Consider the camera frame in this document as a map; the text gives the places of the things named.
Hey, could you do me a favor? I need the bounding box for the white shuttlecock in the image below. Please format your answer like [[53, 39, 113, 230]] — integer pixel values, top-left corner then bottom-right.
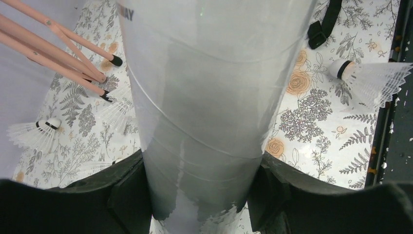
[[79, 157, 124, 177], [7, 117, 61, 153], [97, 84, 134, 134], [328, 59, 413, 111]]

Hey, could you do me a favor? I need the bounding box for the floral tablecloth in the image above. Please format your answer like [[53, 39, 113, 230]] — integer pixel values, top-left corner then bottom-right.
[[13, 0, 400, 190]]

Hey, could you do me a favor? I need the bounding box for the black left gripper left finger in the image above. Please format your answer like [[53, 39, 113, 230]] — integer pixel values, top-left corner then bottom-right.
[[0, 151, 152, 234]]

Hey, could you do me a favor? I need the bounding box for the white shuttlecock tube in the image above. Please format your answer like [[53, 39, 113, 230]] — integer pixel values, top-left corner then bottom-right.
[[117, 0, 317, 234]]

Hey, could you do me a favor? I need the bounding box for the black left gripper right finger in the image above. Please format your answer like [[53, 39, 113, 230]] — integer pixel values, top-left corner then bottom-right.
[[247, 153, 413, 234]]

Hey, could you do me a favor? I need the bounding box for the pink music stand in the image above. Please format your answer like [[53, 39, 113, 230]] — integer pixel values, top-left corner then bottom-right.
[[0, 0, 123, 102]]

